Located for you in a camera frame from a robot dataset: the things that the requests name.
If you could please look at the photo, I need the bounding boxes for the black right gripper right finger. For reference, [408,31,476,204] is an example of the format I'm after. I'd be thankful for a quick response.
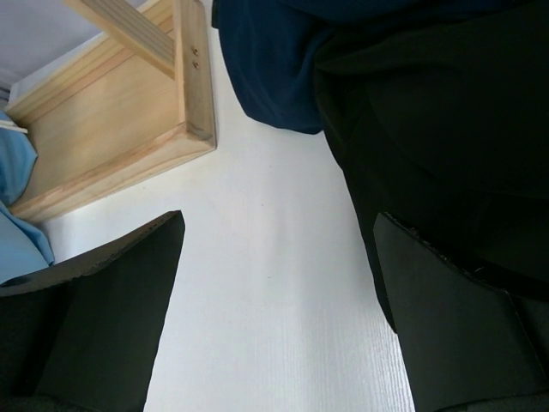
[374,214,548,411]

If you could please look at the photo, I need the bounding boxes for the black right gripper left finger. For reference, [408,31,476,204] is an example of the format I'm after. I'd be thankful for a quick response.
[1,211,185,411]

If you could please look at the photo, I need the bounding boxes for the light blue shorts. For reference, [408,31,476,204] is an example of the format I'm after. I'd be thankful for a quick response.
[1,113,54,282]

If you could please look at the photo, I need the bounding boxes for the black shorts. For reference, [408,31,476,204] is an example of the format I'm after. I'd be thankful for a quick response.
[314,1,548,319]

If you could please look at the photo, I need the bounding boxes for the navy blue shorts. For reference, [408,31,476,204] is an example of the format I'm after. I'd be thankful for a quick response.
[212,0,403,135]

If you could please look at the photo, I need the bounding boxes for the wooden clothes rack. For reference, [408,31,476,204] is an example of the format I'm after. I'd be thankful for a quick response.
[6,1,216,223]

